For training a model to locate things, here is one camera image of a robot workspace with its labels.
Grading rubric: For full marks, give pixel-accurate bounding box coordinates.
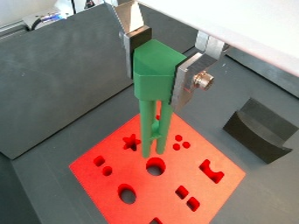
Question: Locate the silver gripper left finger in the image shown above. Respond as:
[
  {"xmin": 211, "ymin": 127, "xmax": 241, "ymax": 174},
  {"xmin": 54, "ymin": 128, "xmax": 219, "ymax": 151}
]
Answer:
[{"xmin": 115, "ymin": 0, "xmax": 153, "ymax": 78}]

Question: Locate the black curved block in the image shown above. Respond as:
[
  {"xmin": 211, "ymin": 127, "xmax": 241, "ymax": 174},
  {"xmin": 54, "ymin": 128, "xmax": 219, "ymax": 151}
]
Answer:
[{"xmin": 223, "ymin": 98, "xmax": 299, "ymax": 164}]

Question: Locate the aluminium frame rail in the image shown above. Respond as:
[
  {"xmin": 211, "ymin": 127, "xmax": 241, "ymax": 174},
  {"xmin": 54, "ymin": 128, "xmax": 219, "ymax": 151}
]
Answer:
[{"xmin": 0, "ymin": 6, "xmax": 74, "ymax": 39}]

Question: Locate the grey upright side panel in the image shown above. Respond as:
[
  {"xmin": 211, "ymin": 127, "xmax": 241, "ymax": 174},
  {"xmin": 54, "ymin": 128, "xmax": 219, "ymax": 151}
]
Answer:
[{"xmin": 0, "ymin": 5, "xmax": 131, "ymax": 159}]

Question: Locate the red shape sorting board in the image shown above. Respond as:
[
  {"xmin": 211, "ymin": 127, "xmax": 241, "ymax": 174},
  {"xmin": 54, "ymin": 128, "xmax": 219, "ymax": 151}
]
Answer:
[{"xmin": 70, "ymin": 116, "xmax": 246, "ymax": 224}]

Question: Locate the green three prong object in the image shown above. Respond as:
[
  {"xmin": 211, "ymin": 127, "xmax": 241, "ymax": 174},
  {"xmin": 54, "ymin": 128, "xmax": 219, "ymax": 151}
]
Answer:
[{"xmin": 134, "ymin": 39, "xmax": 186, "ymax": 158}]

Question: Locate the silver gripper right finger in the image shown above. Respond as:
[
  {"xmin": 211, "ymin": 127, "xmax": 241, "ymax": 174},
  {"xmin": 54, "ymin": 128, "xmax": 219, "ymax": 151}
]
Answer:
[{"xmin": 170, "ymin": 31, "xmax": 230, "ymax": 111}]

